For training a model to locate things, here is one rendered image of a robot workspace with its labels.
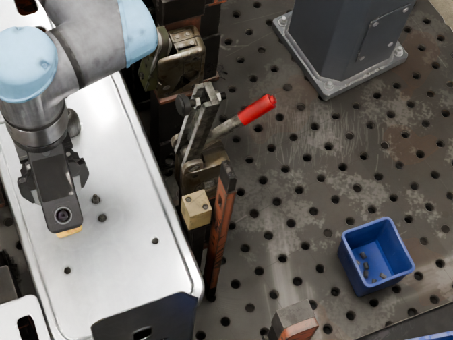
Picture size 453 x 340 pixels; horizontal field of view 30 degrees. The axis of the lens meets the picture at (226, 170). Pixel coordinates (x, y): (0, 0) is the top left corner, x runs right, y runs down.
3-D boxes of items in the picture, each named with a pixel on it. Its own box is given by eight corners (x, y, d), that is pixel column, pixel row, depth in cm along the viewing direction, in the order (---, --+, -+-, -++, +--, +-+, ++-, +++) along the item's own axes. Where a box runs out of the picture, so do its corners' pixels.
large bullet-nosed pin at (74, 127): (58, 127, 130) (53, 106, 124) (77, 121, 130) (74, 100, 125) (64, 144, 129) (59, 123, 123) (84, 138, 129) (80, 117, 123)
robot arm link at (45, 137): (73, 121, 98) (4, 142, 97) (77, 139, 102) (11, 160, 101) (54, 69, 101) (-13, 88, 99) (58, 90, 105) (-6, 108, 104)
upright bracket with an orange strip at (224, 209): (201, 282, 150) (220, 160, 106) (209, 279, 151) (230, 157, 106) (207, 297, 149) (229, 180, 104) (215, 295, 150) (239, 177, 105)
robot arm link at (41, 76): (75, 59, 89) (1, 94, 87) (83, 111, 99) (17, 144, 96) (39, 6, 92) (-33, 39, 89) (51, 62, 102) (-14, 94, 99)
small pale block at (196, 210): (175, 277, 151) (180, 195, 118) (193, 270, 151) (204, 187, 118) (182, 295, 149) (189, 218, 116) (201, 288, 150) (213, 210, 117)
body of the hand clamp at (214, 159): (170, 228, 154) (173, 140, 123) (205, 216, 156) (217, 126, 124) (181, 257, 152) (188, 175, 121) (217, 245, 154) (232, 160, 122)
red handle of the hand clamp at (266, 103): (173, 141, 121) (265, 83, 116) (181, 144, 123) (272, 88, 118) (184, 166, 119) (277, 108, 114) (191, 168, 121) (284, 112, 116)
